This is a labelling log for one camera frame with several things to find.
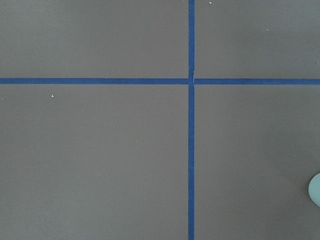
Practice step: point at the mint green cup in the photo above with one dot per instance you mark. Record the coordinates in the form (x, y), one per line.
(314, 189)

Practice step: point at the blue tape line lengthwise left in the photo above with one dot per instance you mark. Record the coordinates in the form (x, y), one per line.
(191, 120)

